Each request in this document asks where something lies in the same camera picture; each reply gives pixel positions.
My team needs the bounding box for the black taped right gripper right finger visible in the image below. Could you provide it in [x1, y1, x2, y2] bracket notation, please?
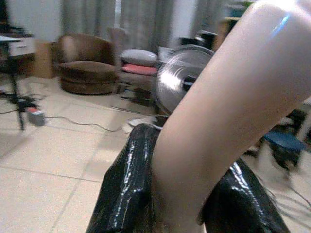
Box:
[198, 158, 291, 233]

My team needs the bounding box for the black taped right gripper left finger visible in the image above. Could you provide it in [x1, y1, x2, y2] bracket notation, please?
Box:
[85, 123, 163, 233]

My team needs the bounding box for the blue stool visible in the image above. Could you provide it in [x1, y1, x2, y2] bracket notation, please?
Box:
[263, 131, 307, 170]

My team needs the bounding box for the grey power strip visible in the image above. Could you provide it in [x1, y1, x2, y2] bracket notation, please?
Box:
[28, 109, 47, 127]

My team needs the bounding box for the red cushion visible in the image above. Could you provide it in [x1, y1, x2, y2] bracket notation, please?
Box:
[121, 63, 158, 75]

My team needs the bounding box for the silver standing fan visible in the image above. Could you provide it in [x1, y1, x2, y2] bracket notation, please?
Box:
[155, 44, 216, 115]

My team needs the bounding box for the brown round armchair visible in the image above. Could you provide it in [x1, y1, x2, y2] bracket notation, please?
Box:
[54, 33, 120, 95]

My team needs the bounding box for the grey cushion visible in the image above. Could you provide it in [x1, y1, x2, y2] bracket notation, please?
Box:
[120, 49, 159, 67]

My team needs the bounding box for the black tripod stand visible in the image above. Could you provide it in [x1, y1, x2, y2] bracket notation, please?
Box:
[0, 70, 37, 131]

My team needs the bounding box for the brown cardboard box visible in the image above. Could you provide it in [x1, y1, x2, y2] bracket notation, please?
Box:
[34, 41, 58, 79]

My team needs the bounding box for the grey curtain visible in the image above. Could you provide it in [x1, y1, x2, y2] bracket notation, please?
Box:
[62, 0, 175, 53]

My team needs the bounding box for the white desk with drawer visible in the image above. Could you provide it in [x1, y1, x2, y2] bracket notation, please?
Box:
[0, 35, 36, 58]

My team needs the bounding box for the grey floor cable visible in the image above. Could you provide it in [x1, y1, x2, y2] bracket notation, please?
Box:
[45, 116, 129, 133]

